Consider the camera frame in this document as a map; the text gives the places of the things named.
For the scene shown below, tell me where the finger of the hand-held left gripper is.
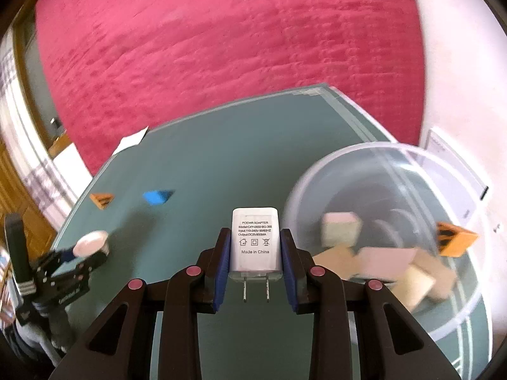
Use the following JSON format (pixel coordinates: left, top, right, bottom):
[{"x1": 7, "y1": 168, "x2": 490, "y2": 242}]
[
  {"x1": 35, "y1": 246, "x2": 79, "y2": 275},
  {"x1": 43, "y1": 252, "x2": 108, "y2": 286}
]

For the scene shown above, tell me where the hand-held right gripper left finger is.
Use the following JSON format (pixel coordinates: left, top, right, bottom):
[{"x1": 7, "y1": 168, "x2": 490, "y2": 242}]
[{"x1": 48, "y1": 227, "x2": 234, "y2": 380}]

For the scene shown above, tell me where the light wooden wedge block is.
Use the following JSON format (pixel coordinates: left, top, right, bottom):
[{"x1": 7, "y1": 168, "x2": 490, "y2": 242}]
[{"x1": 312, "y1": 245, "x2": 358, "y2": 282}]

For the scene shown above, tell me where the clear plastic bowl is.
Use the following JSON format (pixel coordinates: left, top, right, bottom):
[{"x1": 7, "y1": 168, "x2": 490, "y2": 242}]
[{"x1": 283, "y1": 142, "x2": 492, "y2": 344}]

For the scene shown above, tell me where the wooden door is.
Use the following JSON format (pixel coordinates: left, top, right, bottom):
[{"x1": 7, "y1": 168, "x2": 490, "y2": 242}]
[{"x1": 0, "y1": 138, "x2": 57, "y2": 248}]

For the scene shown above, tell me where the orange hollow triangle block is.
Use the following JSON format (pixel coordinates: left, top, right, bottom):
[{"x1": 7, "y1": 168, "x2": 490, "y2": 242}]
[{"x1": 435, "y1": 222, "x2": 478, "y2": 257}]

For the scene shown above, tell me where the white power adapter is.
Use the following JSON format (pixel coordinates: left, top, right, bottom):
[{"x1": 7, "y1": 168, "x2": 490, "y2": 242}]
[{"x1": 229, "y1": 206, "x2": 283, "y2": 304}]

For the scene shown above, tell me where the white printed sheet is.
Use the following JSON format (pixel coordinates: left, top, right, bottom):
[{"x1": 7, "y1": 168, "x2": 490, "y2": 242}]
[{"x1": 419, "y1": 126, "x2": 492, "y2": 224}]

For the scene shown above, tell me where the blue triangular block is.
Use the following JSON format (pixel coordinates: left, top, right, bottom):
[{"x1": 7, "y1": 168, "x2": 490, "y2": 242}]
[{"x1": 143, "y1": 189, "x2": 175, "y2": 207}]

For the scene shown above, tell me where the wooden window frame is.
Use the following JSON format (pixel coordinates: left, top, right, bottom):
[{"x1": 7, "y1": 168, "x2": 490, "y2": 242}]
[{"x1": 11, "y1": 16, "x2": 73, "y2": 157}]

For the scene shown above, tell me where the brown wooden block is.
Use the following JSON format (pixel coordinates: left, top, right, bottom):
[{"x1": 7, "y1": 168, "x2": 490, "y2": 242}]
[{"x1": 412, "y1": 252, "x2": 457, "y2": 298}]

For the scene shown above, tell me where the red quilted bedspread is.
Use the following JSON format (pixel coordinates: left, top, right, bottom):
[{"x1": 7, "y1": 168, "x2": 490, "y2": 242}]
[{"x1": 34, "y1": 0, "x2": 427, "y2": 175}]

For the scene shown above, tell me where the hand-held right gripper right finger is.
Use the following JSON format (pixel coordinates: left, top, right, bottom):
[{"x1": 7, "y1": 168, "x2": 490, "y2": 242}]
[{"x1": 279, "y1": 229, "x2": 462, "y2": 380}]

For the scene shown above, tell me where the white round lid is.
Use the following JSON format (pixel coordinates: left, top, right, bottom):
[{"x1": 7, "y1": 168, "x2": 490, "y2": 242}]
[{"x1": 74, "y1": 230, "x2": 110, "y2": 257}]

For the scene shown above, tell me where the pink rectangular block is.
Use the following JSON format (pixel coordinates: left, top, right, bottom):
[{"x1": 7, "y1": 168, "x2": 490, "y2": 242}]
[{"x1": 320, "y1": 212, "x2": 359, "y2": 248}]

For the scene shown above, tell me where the white paper slip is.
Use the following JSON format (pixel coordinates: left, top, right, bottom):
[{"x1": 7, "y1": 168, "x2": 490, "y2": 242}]
[{"x1": 112, "y1": 126, "x2": 150, "y2": 155}]

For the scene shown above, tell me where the orange striped triangular block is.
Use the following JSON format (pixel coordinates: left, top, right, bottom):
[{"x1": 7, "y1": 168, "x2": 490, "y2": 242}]
[{"x1": 89, "y1": 193, "x2": 115, "y2": 210}]

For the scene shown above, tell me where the pink striped triangular block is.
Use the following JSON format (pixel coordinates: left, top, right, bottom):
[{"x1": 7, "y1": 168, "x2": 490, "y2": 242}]
[{"x1": 356, "y1": 247, "x2": 419, "y2": 284}]

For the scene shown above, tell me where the white striped curtain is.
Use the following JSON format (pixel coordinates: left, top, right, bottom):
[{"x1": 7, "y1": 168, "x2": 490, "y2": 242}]
[{"x1": 0, "y1": 24, "x2": 93, "y2": 224}]

